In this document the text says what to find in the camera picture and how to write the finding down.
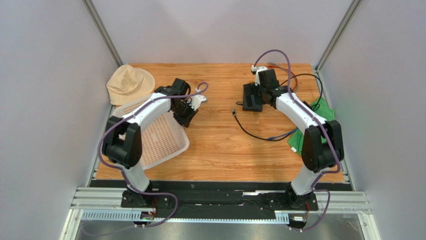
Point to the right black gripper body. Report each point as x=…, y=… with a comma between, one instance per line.
x=254, y=96

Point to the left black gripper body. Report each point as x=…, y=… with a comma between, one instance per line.
x=183, y=112

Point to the black network switch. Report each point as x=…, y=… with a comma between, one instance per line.
x=252, y=99

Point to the white plastic basket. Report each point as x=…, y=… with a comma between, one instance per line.
x=162, y=140

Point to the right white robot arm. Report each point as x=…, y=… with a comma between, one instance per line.
x=322, y=148

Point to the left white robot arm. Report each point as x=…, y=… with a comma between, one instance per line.
x=122, y=143

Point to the beige bucket hat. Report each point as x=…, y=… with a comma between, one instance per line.
x=128, y=84

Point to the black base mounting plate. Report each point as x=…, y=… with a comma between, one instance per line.
x=216, y=200

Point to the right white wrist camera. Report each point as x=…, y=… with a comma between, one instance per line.
x=256, y=70

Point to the aluminium front rail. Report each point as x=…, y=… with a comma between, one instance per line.
x=97, y=204

